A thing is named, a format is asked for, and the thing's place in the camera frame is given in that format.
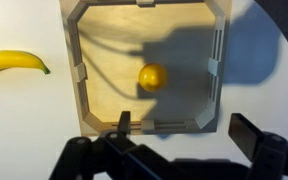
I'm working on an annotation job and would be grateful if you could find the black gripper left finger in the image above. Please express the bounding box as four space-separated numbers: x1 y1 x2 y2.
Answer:
49 111 158 180

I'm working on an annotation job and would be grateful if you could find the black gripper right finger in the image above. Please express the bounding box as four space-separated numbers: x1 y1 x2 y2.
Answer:
228 113 288 180

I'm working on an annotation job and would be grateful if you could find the round yellow fruit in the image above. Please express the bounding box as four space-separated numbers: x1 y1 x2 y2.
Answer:
138 63 168 92

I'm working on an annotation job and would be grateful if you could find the wooden slatted crate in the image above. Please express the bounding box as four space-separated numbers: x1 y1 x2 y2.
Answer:
60 0 232 136

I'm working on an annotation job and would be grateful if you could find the yellow banana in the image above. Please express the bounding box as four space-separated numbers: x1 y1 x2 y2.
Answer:
0 50 51 74

